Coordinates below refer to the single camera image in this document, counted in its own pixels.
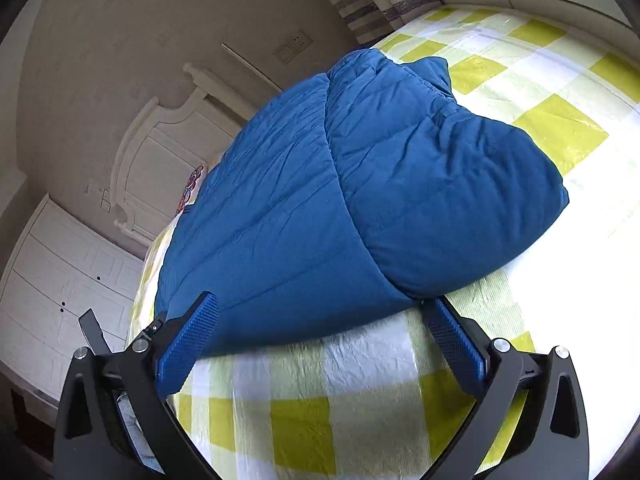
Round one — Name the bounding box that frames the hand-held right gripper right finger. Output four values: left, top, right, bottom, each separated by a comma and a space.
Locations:
420, 296, 591, 480

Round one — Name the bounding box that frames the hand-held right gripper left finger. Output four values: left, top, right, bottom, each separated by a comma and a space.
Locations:
52, 290, 221, 480

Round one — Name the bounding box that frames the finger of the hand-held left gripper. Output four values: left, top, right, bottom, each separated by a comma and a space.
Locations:
78, 308, 112, 356

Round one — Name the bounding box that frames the blue padded jacket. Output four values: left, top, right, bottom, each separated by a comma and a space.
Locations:
152, 49, 571, 358

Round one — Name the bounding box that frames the white wardrobe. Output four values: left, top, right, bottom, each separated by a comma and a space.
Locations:
0, 192, 146, 411

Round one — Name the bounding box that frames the yellow checked bed sheet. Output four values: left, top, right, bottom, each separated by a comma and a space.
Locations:
127, 6, 640, 480

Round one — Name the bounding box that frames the red blue patterned pillow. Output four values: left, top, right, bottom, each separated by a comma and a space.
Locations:
175, 162, 211, 216

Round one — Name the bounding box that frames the white bed headboard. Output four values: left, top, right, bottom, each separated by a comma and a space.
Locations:
110, 62, 273, 248

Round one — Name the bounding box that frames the striped printed curtain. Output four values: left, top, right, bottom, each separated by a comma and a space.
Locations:
295, 0, 441, 46

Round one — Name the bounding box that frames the metal wall conduit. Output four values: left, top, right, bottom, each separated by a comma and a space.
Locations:
221, 42, 283, 92

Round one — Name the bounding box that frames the wall socket plate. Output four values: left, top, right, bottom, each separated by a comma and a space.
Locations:
272, 29, 313, 65

